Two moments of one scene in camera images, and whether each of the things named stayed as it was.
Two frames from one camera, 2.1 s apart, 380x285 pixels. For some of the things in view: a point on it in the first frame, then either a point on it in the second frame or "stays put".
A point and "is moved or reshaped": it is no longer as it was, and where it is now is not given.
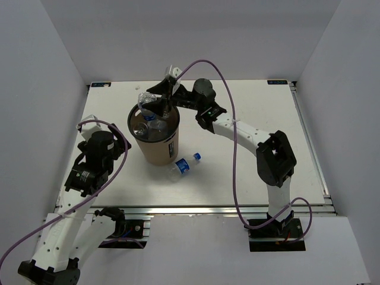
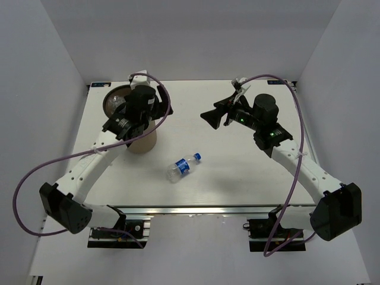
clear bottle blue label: x=141 y=128 is moved or reshaped
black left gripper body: x=110 y=164 → x=150 y=113
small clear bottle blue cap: x=181 y=166 stays put
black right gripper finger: x=164 y=88 → x=228 y=103
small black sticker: x=101 y=84 stays put
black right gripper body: x=183 y=98 → x=243 y=116
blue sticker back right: x=277 y=82 stays put
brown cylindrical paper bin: x=156 y=141 → x=111 y=98
